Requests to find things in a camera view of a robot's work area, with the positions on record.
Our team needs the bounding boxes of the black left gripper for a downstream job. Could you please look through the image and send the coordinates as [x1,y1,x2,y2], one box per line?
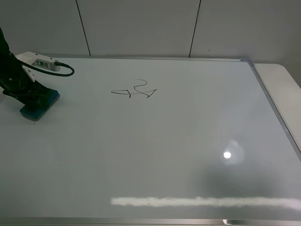
[0,53,56,108]

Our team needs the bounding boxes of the teal whiteboard eraser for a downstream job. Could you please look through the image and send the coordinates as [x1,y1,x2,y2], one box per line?
[20,89,60,121]

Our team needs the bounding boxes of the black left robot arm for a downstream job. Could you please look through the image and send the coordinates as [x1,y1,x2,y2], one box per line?
[0,32,52,110]

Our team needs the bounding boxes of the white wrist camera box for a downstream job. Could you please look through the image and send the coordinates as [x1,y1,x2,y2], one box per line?
[16,52,60,73]

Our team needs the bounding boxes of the white whiteboard with aluminium frame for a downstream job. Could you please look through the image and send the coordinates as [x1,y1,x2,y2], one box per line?
[0,58,301,226]

